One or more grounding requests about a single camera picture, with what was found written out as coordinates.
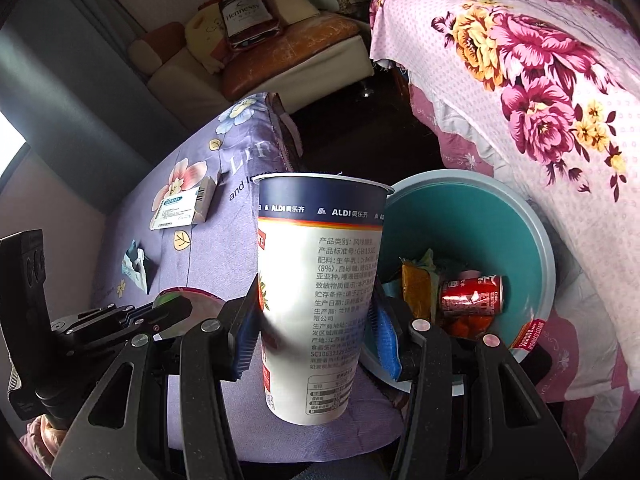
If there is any beige sofa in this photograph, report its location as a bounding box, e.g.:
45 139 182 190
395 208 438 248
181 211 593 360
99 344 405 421
128 0 373 130

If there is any pink floral quilt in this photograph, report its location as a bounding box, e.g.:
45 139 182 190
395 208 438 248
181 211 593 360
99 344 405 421
370 0 639 479

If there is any grey-blue curtain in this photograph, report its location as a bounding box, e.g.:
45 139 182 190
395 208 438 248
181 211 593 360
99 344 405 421
1 0 184 214

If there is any Hennessy printed pillow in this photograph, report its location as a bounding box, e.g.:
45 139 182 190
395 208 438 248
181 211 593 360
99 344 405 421
219 0 281 51

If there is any red cola can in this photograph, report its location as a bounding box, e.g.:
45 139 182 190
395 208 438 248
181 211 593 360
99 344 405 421
438 274 504 316

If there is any person's left hand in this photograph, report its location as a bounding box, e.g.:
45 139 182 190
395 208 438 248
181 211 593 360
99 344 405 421
20 415 67 474

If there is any orange-brown leather cushion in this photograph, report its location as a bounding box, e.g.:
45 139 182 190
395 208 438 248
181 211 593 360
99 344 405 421
220 12 372 110

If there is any light blue snack wrapper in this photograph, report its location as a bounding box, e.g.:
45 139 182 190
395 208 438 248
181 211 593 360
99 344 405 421
120 240 149 294

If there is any teal plastic trash bin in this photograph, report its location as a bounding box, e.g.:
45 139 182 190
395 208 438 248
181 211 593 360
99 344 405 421
359 168 558 395

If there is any purple floral bed sheet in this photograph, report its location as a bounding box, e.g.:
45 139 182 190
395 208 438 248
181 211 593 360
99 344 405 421
91 92 404 463

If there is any white strawberry yogurt cup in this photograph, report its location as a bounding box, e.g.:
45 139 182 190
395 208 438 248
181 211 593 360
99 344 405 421
254 172 393 426

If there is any orange chip snack bag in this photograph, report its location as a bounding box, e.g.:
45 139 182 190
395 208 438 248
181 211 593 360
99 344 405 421
401 252 439 323

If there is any small white paper carton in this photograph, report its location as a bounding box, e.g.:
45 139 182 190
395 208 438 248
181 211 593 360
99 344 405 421
150 177 217 231

